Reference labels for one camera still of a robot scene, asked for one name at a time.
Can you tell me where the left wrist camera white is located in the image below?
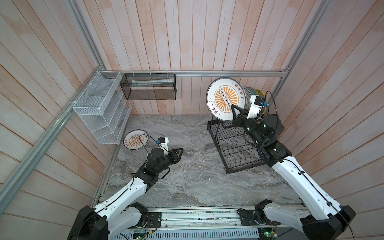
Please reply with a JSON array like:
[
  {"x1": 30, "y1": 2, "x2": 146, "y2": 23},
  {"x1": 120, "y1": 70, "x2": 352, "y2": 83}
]
[{"x1": 156, "y1": 137, "x2": 169, "y2": 155}]

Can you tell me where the orange sunburst plate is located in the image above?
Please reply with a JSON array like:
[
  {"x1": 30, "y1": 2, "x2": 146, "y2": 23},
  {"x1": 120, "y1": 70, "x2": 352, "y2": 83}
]
[
  {"x1": 123, "y1": 130, "x2": 149, "y2": 150},
  {"x1": 207, "y1": 78, "x2": 247, "y2": 122}
]

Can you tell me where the left aluminium frame bar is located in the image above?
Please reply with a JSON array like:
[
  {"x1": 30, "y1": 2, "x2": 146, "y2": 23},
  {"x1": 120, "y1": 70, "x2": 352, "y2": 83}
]
[{"x1": 1, "y1": 66, "x2": 104, "y2": 214}]

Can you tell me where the yellow woven round plate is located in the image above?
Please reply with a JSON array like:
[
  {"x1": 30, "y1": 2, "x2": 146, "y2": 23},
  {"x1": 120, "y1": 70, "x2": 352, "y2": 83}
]
[{"x1": 255, "y1": 89, "x2": 266, "y2": 118}]

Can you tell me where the right aluminium frame post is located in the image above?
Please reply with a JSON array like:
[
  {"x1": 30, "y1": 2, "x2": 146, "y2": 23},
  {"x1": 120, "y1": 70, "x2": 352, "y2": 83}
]
[{"x1": 263, "y1": 1, "x2": 334, "y2": 100}]

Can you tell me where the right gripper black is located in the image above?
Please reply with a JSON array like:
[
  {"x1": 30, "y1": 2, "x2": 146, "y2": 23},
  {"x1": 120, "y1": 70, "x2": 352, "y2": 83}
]
[{"x1": 232, "y1": 105, "x2": 263, "y2": 149}]

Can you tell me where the horizontal aluminium frame bar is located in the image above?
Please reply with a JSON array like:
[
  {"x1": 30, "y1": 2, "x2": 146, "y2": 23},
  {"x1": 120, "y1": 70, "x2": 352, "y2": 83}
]
[{"x1": 100, "y1": 69, "x2": 287, "y2": 78}]

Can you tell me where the white wire mesh shelf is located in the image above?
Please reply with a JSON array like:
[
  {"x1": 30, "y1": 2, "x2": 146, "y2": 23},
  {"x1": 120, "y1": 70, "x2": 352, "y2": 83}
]
[{"x1": 73, "y1": 71, "x2": 132, "y2": 145}]

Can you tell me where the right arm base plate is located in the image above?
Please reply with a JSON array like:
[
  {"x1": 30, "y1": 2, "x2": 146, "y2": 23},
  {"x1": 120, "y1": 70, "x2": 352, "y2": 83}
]
[{"x1": 237, "y1": 208, "x2": 259, "y2": 226}]

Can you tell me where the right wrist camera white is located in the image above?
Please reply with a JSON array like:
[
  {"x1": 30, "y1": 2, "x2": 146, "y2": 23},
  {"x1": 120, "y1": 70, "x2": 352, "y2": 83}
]
[{"x1": 247, "y1": 95, "x2": 262, "y2": 119}]

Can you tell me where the black mesh wall basket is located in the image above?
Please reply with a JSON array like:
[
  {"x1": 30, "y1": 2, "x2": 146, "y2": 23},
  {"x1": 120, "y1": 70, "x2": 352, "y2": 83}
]
[{"x1": 120, "y1": 73, "x2": 177, "y2": 101}]

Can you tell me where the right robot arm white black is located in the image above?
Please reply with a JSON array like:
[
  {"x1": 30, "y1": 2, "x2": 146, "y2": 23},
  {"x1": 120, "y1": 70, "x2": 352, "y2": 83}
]
[{"x1": 231, "y1": 105, "x2": 356, "y2": 240}]

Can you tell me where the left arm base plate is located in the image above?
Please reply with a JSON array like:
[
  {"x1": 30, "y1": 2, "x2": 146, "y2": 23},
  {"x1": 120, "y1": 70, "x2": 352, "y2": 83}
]
[{"x1": 136, "y1": 212, "x2": 162, "y2": 229}]

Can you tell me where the aluminium mounting rail base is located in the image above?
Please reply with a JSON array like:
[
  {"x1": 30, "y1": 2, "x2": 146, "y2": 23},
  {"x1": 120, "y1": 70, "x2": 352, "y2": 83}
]
[{"x1": 118, "y1": 206, "x2": 306, "y2": 239}]

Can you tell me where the mint green flower plate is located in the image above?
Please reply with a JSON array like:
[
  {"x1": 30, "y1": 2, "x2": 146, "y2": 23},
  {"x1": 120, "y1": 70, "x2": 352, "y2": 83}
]
[{"x1": 244, "y1": 87, "x2": 263, "y2": 104}]

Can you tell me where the black two-tier dish rack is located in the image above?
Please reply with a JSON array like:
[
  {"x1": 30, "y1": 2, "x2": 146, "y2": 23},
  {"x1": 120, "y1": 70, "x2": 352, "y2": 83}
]
[{"x1": 207, "y1": 118, "x2": 266, "y2": 174}]

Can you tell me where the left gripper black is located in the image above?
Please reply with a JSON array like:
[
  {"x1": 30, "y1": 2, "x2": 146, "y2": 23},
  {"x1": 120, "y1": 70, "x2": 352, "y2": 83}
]
[{"x1": 156, "y1": 148, "x2": 184, "y2": 174}]

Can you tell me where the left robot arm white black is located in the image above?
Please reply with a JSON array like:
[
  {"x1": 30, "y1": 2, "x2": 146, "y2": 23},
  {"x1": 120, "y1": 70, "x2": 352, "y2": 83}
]
[{"x1": 67, "y1": 148, "x2": 184, "y2": 240}]

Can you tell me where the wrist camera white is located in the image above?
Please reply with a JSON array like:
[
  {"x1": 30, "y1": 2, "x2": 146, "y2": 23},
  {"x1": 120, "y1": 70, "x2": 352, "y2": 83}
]
[
  {"x1": 156, "y1": 137, "x2": 169, "y2": 155},
  {"x1": 247, "y1": 95, "x2": 262, "y2": 119}
]

